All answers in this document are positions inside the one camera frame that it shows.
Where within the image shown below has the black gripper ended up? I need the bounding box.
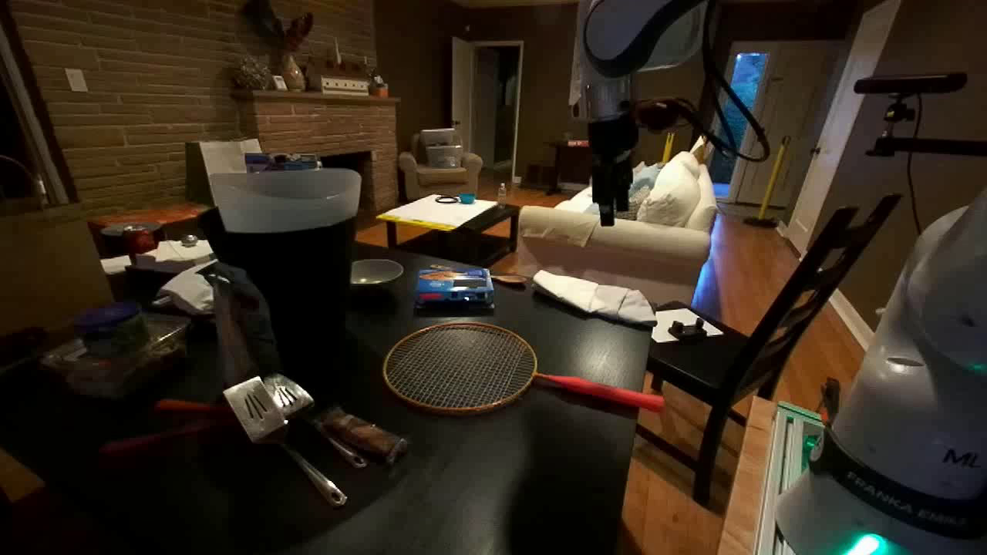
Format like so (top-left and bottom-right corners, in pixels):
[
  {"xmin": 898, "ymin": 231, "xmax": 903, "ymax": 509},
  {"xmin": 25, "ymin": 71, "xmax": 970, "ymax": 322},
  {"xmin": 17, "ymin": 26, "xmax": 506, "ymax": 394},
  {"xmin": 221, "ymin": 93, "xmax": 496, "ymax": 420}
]
[{"xmin": 586, "ymin": 109, "xmax": 640, "ymax": 229}]

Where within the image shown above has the white interior door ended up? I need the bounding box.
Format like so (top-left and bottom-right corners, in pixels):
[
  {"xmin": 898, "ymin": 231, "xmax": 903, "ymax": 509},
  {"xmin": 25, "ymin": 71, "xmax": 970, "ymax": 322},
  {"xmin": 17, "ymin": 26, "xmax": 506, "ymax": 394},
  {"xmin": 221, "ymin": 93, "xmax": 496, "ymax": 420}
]
[{"xmin": 448, "ymin": 38, "xmax": 527, "ymax": 190}]

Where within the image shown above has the black wooden chair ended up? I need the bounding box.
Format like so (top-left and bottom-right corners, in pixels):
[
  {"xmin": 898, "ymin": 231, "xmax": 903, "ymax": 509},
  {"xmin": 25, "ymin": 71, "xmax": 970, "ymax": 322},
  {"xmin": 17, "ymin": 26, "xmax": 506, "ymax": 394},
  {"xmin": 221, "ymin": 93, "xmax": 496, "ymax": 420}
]
[{"xmin": 631, "ymin": 190, "xmax": 903, "ymax": 509}]

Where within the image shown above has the red handled utensil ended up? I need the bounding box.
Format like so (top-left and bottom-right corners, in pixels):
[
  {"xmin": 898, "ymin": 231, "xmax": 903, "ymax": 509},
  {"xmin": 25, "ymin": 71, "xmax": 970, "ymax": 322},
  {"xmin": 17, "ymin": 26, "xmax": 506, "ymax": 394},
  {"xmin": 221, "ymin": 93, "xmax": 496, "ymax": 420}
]
[{"xmin": 96, "ymin": 394, "xmax": 237, "ymax": 462}]

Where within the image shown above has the small grey bowl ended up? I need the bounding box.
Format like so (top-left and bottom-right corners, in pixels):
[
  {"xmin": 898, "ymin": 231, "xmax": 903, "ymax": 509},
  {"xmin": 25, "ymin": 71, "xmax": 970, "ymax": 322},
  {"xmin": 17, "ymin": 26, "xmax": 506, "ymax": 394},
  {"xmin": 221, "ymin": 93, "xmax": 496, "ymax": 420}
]
[{"xmin": 348, "ymin": 257, "xmax": 409, "ymax": 294}]

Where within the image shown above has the blue cardboard box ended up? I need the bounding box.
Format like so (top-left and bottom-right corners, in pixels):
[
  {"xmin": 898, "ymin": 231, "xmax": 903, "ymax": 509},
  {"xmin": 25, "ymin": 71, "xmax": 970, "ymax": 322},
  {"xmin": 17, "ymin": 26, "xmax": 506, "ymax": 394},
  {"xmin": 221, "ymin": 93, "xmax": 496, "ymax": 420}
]
[{"xmin": 409, "ymin": 263, "xmax": 496, "ymax": 319}]

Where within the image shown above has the beige armchair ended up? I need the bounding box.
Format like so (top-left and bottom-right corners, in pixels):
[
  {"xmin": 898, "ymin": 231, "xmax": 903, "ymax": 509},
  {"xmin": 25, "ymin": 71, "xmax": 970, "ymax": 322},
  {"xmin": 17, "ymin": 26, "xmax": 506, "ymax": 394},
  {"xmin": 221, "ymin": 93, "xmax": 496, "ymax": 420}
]
[{"xmin": 395, "ymin": 124, "xmax": 488, "ymax": 205}]

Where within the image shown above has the brown wrapped packet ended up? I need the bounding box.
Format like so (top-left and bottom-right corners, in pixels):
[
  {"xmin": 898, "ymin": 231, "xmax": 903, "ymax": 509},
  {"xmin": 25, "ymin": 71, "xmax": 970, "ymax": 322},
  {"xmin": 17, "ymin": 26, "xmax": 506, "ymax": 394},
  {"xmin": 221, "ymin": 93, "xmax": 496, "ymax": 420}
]
[{"xmin": 315, "ymin": 403, "xmax": 409, "ymax": 469}]

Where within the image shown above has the rooster figurine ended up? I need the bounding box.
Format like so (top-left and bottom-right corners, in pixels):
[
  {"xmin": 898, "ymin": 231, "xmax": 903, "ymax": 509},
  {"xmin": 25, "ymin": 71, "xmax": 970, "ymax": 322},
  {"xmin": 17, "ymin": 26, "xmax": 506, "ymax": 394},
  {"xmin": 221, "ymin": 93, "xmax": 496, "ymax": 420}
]
[{"xmin": 243, "ymin": 0, "xmax": 316, "ymax": 96}]

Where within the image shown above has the clear plastic food container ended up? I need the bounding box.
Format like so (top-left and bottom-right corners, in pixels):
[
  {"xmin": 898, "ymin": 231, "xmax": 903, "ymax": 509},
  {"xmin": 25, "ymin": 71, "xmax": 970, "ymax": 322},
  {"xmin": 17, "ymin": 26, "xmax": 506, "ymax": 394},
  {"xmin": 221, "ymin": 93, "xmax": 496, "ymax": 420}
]
[{"xmin": 39, "ymin": 299, "xmax": 193, "ymax": 400}]

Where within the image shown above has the wire skimmer with red handle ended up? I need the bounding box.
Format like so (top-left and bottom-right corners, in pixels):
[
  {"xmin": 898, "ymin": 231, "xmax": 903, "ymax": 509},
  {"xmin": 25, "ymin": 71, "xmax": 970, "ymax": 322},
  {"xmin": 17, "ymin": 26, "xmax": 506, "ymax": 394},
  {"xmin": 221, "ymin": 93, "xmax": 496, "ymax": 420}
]
[{"xmin": 379, "ymin": 319, "xmax": 669, "ymax": 415}]

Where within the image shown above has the white papers pile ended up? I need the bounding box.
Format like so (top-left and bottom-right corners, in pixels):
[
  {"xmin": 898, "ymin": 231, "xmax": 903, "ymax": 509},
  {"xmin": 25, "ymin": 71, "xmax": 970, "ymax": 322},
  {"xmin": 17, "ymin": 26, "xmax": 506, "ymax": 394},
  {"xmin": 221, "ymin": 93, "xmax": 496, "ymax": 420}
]
[{"xmin": 98, "ymin": 235, "xmax": 219, "ymax": 316}]

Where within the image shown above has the dark grey cloth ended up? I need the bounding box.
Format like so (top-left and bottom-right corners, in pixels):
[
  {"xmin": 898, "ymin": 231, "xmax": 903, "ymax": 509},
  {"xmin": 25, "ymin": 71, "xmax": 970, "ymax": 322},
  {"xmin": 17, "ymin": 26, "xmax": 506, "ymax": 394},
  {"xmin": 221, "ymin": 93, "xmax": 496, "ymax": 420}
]
[{"xmin": 207, "ymin": 263, "xmax": 283, "ymax": 391}]

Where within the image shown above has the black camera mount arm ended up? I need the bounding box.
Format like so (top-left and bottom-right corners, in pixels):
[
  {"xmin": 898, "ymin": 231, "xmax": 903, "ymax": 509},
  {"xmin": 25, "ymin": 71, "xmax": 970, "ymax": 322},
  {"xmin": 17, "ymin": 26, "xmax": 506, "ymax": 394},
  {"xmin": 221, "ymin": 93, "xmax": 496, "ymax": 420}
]
[{"xmin": 852, "ymin": 67, "xmax": 987, "ymax": 165}]

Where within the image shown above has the yellow handled broom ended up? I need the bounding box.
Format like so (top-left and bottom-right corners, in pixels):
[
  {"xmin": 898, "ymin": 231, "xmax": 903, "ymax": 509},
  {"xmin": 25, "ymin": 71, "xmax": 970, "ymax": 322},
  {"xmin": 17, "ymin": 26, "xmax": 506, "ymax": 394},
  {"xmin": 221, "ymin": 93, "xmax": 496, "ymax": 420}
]
[{"xmin": 740, "ymin": 136, "xmax": 788, "ymax": 231}]

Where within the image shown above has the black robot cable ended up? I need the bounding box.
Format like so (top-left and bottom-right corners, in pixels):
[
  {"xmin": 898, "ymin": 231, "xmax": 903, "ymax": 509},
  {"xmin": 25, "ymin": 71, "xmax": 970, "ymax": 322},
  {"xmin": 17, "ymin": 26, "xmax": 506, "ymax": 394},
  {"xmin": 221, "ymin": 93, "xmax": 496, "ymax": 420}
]
[{"xmin": 699, "ymin": 0, "xmax": 775, "ymax": 166}]

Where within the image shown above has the metal turner spatula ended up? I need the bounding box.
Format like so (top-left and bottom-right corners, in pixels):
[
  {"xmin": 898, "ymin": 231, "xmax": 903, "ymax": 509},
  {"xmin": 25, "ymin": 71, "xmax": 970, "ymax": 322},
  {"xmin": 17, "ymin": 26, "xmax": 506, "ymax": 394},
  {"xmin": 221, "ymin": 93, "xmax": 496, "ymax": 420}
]
[{"xmin": 263, "ymin": 374, "xmax": 369, "ymax": 471}]

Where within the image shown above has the wooden bench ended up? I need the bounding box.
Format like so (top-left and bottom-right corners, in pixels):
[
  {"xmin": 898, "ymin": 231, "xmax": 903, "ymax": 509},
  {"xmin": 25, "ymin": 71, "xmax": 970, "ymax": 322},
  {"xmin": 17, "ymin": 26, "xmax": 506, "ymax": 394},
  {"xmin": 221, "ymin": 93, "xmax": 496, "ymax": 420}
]
[{"xmin": 84, "ymin": 202, "xmax": 214, "ymax": 241}]

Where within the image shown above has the white rag on chair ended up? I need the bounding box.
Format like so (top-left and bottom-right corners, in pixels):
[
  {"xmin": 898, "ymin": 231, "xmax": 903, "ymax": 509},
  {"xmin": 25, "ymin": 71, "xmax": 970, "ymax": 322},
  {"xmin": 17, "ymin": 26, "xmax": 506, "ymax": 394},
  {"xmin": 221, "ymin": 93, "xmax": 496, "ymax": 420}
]
[{"xmin": 648, "ymin": 301, "xmax": 726, "ymax": 349}]

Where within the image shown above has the black bucket with white liner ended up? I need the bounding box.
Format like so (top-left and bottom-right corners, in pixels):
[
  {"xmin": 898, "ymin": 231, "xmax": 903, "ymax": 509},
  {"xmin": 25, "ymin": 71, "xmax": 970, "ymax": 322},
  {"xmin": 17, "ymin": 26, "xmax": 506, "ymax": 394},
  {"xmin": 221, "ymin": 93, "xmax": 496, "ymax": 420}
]
[{"xmin": 207, "ymin": 166, "xmax": 362, "ymax": 408}]

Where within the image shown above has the brick fireplace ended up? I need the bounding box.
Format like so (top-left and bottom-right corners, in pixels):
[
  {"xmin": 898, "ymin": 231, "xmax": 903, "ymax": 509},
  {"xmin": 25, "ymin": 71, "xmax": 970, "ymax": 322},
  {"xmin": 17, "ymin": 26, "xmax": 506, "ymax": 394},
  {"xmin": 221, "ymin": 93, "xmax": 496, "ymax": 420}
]
[{"xmin": 231, "ymin": 87, "xmax": 405, "ymax": 212}]

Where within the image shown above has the slotted metal spatula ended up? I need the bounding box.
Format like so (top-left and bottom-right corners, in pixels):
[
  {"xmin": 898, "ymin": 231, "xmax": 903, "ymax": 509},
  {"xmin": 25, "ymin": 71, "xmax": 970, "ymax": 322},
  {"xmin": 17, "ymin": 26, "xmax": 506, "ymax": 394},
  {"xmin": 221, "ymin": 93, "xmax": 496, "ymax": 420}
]
[{"xmin": 221, "ymin": 374, "xmax": 351, "ymax": 509}]

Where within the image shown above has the white folded cloth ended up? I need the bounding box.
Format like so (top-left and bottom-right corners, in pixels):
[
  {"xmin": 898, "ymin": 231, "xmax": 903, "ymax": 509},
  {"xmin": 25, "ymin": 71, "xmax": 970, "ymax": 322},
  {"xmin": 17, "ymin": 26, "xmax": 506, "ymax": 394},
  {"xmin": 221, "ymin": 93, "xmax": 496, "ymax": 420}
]
[{"xmin": 531, "ymin": 269, "xmax": 661, "ymax": 326}]

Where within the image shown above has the coffee table with white top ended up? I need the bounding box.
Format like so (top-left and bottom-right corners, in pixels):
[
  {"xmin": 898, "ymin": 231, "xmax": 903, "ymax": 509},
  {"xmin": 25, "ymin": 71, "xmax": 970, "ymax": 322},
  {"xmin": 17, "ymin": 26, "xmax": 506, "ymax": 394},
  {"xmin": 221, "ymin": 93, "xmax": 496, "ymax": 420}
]
[{"xmin": 373, "ymin": 190, "xmax": 523, "ymax": 263}]

